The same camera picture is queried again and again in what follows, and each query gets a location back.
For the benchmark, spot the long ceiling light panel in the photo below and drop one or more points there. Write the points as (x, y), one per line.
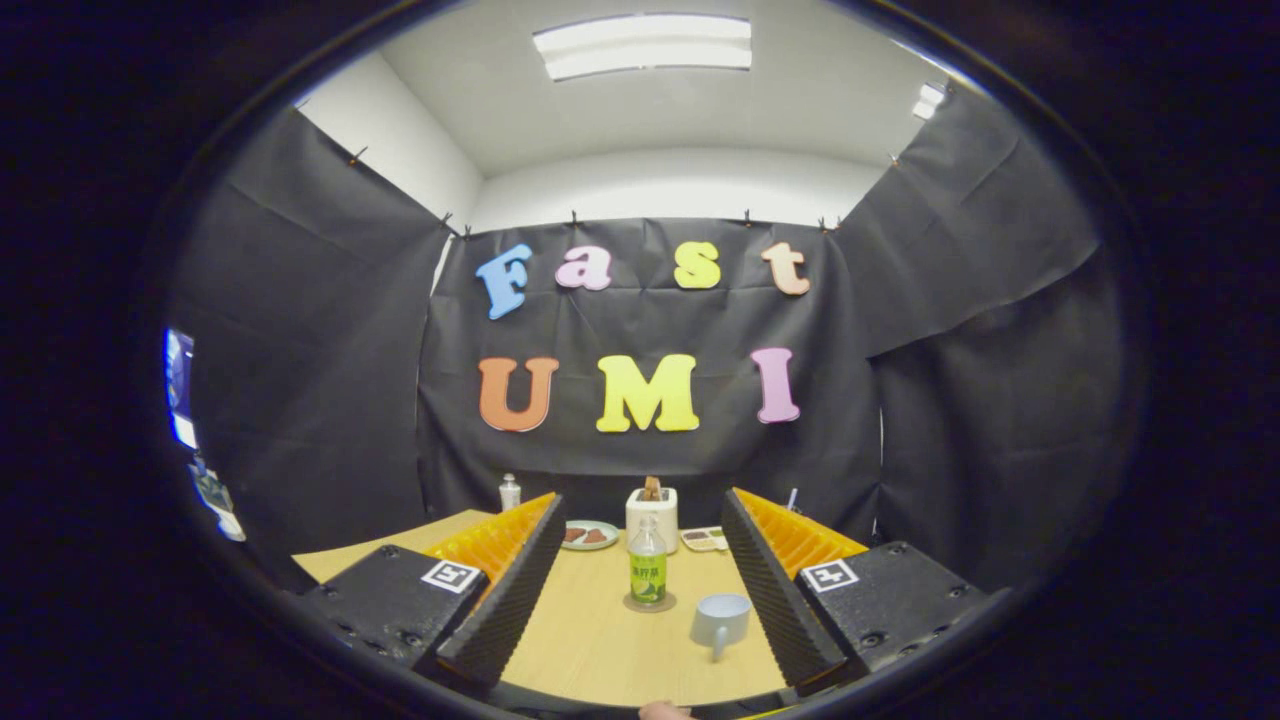
(640, 45)

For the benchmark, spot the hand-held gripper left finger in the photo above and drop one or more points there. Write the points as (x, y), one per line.
(515, 600)

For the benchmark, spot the bright blue screen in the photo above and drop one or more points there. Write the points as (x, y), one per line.
(180, 380)

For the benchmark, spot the white and blue object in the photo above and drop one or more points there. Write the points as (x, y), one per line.
(215, 495)

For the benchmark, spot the white toaster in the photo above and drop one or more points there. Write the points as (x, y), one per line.
(664, 520)

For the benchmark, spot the pale blue cup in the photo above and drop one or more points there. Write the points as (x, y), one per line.
(720, 625)

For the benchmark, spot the round brown coaster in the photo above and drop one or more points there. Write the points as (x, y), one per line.
(671, 603)

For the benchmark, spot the brown toast slice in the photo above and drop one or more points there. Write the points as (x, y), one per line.
(653, 489)

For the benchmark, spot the wooden table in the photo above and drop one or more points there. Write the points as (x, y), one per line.
(600, 650)

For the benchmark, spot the small ceiling light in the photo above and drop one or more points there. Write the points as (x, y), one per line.
(930, 98)

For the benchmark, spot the pale green plate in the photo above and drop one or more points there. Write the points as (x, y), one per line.
(612, 536)

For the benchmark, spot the green label juice bottle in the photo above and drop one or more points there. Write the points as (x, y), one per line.
(648, 580)

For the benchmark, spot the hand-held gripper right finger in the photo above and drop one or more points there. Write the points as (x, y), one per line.
(780, 610)

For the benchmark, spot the white divided snack tray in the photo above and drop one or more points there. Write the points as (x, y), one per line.
(700, 541)

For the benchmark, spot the white and green bottle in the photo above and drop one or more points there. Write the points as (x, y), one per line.
(510, 495)

